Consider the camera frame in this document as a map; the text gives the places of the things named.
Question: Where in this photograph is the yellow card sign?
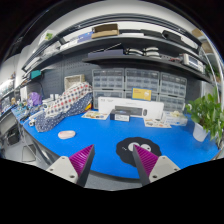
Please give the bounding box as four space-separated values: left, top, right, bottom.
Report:
132 88 151 101

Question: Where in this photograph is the left sticker sheet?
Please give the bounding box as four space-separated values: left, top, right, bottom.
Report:
83 110 109 120

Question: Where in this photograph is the sticker sheet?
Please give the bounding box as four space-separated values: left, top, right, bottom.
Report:
83 110 109 120
144 119 170 128

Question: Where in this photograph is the white instrument on shelf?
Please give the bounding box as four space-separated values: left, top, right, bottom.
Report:
183 54 204 73

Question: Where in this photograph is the blue desk mat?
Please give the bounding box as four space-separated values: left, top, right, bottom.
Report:
23 115 218 179

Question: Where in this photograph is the purple bag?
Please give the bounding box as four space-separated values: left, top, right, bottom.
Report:
27 92 42 106

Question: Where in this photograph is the right sticker sheet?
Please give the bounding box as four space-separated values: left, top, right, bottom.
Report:
144 119 170 128

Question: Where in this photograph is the long white product box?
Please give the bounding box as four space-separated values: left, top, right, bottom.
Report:
98 97 164 119

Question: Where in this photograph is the right grey drawer cabinet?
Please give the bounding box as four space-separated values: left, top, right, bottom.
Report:
159 72 187 112

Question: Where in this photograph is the beige woven basket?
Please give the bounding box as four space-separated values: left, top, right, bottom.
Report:
64 74 85 90

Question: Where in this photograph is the middle grey drawer cabinet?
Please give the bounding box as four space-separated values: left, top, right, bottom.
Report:
124 68 159 101

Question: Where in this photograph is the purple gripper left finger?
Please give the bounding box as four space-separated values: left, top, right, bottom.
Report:
47 145 95 187

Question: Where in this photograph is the cardboard box on shelf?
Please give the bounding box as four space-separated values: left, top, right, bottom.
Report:
91 24 119 39

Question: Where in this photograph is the left grey drawer cabinet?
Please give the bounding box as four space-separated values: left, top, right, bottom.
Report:
92 68 124 109

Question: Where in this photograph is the clear plastic box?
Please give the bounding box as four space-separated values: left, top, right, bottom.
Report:
163 111 188 126

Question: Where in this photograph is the black round mouse pad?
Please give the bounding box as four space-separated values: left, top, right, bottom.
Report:
116 137 161 167

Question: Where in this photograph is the dark wall shelf unit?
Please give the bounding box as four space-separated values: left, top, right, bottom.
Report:
22 13 208 81

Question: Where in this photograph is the grey drawer cabinet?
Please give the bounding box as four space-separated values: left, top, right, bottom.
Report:
159 72 187 112
124 68 159 101
92 68 124 109

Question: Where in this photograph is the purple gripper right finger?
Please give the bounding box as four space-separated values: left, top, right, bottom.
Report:
135 153 180 186

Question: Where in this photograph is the small dark box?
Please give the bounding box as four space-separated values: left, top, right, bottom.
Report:
110 109 130 122

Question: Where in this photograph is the green potted plant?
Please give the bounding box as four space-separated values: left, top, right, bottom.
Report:
185 87 224 144

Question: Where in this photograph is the patterned checkered cloth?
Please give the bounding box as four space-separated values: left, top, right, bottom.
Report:
35 82 93 132

